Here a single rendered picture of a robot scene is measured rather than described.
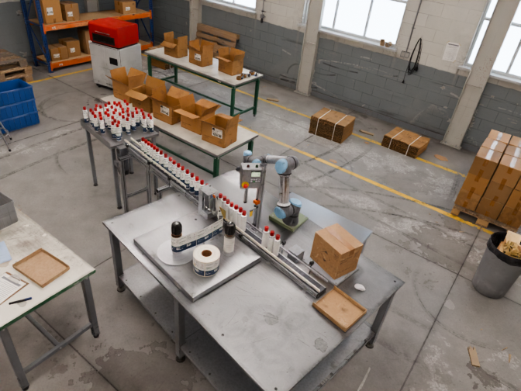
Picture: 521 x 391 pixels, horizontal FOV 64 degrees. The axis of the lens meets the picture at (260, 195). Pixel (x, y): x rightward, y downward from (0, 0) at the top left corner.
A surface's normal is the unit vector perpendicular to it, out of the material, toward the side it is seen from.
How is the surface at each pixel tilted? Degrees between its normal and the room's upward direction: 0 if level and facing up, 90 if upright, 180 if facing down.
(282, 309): 0
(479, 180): 88
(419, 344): 0
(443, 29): 90
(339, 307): 0
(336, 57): 90
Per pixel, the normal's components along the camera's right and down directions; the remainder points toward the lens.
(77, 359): 0.10, -0.82
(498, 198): -0.56, 0.45
